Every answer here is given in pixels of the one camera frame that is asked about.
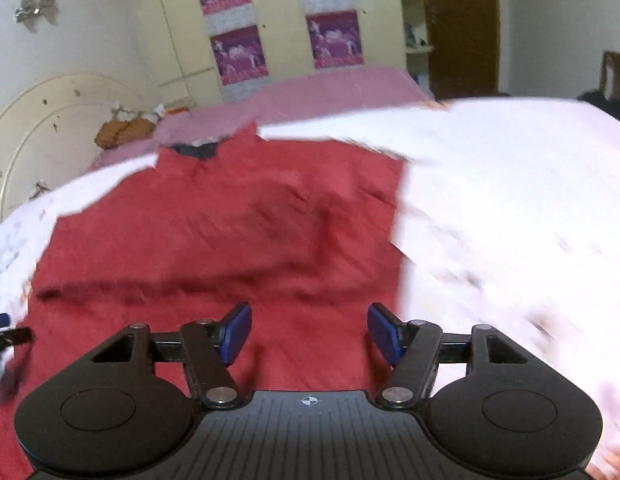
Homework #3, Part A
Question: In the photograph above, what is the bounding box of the white floral blanket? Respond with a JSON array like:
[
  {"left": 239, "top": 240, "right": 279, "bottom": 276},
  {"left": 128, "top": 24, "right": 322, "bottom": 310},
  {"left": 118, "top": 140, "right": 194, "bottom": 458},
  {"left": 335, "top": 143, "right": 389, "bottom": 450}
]
[{"left": 0, "top": 95, "right": 620, "bottom": 480}]

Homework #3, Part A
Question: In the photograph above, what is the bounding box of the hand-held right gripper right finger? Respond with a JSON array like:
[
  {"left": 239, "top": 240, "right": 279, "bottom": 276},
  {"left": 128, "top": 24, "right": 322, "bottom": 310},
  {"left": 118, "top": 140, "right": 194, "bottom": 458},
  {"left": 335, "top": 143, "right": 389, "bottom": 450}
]
[{"left": 367, "top": 302, "right": 531, "bottom": 410}]

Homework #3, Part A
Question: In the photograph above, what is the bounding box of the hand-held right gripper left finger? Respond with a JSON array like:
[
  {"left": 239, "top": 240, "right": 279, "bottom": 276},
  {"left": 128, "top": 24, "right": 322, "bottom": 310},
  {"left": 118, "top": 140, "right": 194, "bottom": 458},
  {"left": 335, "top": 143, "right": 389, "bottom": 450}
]
[{"left": 90, "top": 302, "right": 253, "bottom": 409}]

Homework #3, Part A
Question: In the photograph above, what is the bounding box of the cream wardrobe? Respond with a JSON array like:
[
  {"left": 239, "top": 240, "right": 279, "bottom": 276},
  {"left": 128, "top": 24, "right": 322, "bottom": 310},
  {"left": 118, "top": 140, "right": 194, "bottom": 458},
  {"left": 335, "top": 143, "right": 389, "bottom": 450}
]
[{"left": 128, "top": 0, "right": 409, "bottom": 107}]

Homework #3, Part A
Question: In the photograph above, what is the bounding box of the cream bed headboard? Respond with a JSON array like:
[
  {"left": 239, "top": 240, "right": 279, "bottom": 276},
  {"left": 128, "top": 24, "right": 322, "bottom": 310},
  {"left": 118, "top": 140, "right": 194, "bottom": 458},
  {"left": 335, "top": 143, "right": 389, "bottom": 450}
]
[{"left": 0, "top": 73, "right": 157, "bottom": 233}]

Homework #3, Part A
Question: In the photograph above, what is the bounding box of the pink bed sheet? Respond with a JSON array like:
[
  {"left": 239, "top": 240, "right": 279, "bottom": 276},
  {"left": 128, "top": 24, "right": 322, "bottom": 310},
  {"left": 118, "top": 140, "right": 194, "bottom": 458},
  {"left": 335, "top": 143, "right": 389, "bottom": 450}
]
[{"left": 87, "top": 66, "right": 435, "bottom": 172}]

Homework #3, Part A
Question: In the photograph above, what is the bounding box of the red padded jacket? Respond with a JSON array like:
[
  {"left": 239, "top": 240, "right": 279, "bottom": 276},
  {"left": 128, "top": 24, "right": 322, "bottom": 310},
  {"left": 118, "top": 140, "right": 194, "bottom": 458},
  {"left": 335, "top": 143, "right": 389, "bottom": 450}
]
[{"left": 0, "top": 124, "right": 415, "bottom": 480}]

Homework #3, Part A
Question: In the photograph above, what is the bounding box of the brown wooden door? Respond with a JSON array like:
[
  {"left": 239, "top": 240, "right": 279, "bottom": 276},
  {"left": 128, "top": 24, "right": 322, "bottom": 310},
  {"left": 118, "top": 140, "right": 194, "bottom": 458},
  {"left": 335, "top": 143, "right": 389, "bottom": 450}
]
[{"left": 419, "top": 0, "right": 502, "bottom": 102}]

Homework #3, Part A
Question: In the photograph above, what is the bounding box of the orange striped pillow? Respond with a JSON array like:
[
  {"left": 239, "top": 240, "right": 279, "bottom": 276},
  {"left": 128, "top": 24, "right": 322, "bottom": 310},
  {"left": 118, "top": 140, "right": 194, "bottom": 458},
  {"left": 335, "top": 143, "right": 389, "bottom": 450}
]
[{"left": 94, "top": 105, "right": 161, "bottom": 150}]

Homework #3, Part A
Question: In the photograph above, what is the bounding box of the cream corner shelf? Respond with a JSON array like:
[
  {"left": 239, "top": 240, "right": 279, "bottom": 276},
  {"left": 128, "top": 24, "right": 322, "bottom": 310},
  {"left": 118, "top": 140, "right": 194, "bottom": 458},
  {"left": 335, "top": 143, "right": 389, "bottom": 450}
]
[{"left": 395, "top": 0, "right": 437, "bottom": 92}]

